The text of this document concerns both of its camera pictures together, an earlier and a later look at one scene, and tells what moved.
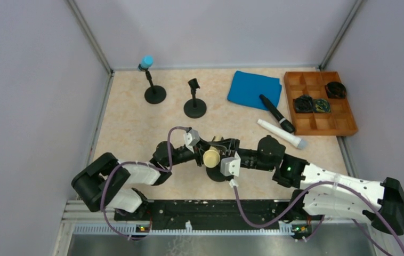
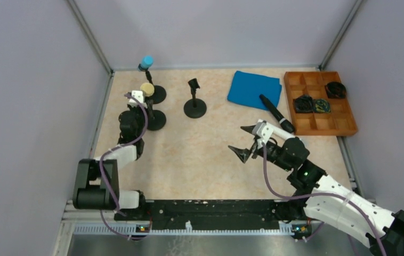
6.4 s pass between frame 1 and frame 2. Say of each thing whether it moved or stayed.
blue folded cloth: stayed
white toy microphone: stayed
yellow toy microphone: moved
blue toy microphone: stayed
